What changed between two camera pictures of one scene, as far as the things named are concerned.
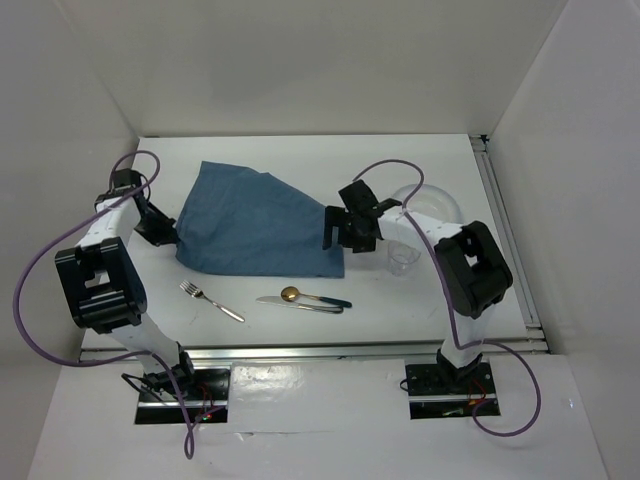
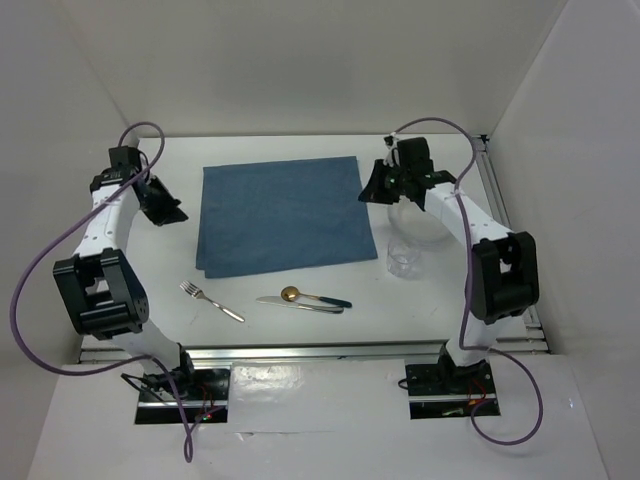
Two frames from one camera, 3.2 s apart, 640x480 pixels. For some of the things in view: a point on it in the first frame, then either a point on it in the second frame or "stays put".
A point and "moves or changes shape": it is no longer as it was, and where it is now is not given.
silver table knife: x=276 y=300 stays put
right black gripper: x=335 y=216 → x=373 y=192
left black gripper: x=164 y=234 → x=170 y=212
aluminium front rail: x=314 y=351 stays put
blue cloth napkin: x=239 y=223 moves or changes shape
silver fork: x=195 y=292 stays put
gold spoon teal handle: x=292 y=293 stays put
